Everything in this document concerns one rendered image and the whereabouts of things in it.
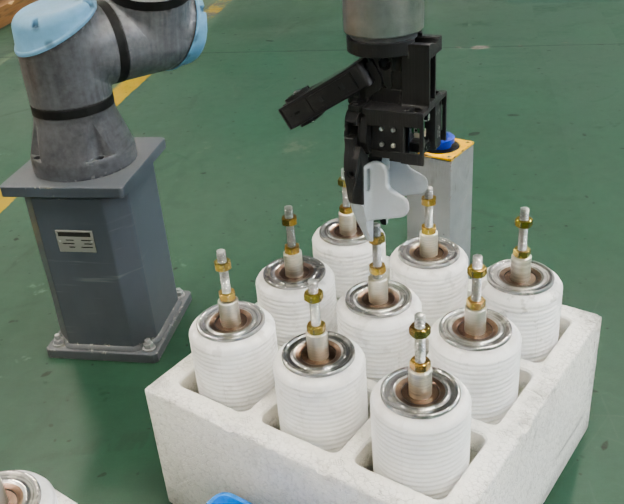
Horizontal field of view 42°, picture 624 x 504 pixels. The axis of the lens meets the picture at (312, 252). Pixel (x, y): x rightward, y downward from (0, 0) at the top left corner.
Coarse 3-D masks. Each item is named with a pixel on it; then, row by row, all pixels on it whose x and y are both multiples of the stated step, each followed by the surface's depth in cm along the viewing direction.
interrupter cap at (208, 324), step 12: (204, 312) 91; (216, 312) 91; (240, 312) 91; (252, 312) 90; (204, 324) 89; (216, 324) 89; (240, 324) 89; (252, 324) 88; (204, 336) 87; (216, 336) 87; (228, 336) 87; (240, 336) 86
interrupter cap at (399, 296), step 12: (360, 288) 93; (396, 288) 92; (348, 300) 91; (360, 300) 91; (396, 300) 90; (408, 300) 90; (360, 312) 88; (372, 312) 89; (384, 312) 88; (396, 312) 88
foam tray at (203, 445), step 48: (576, 336) 94; (192, 384) 94; (528, 384) 88; (576, 384) 95; (192, 432) 90; (240, 432) 84; (480, 432) 82; (528, 432) 83; (576, 432) 101; (192, 480) 94; (240, 480) 88; (288, 480) 83; (336, 480) 78; (384, 480) 77; (480, 480) 76; (528, 480) 87
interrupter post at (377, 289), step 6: (372, 276) 90; (384, 276) 90; (372, 282) 89; (378, 282) 89; (384, 282) 89; (372, 288) 89; (378, 288) 89; (384, 288) 89; (372, 294) 90; (378, 294) 90; (384, 294) 90; (372, 300) 90; (378, 300) 90; (384, 300) 90
